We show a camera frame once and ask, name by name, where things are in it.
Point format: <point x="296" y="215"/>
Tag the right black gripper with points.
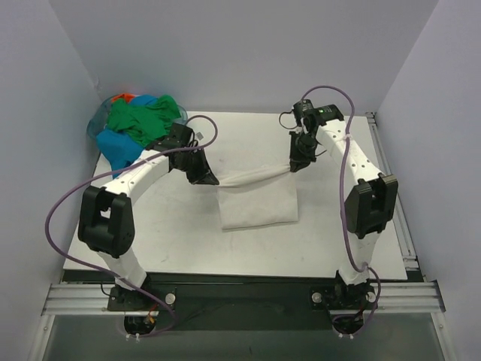
<point x="299" y="151"/>

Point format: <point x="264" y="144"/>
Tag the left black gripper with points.
<point x="195" y="165"/>

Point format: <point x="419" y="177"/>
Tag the white t-shirt with red print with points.
<point x="259" y="197"/>

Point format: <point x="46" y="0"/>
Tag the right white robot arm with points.
<point x="367" y="196"/>

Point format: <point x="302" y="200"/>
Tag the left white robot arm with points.
<point x="107" y="223"/>

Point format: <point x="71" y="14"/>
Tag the green t-shirt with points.
<point x="143" y="123"/>

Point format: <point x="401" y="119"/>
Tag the blue t-shirt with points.
<point x="118" y="148"/>

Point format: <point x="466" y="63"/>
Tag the orange t-shirt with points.
<point x="127" y="97"/>

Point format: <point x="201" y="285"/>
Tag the translucent teal plastic basket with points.
<point x="98" y="121"/>

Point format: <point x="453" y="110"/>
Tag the aluminium table edge rail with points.
<point x="405" y="241"/>

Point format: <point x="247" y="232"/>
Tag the aluminium front frame rail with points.
<point x="395" y="298"/>

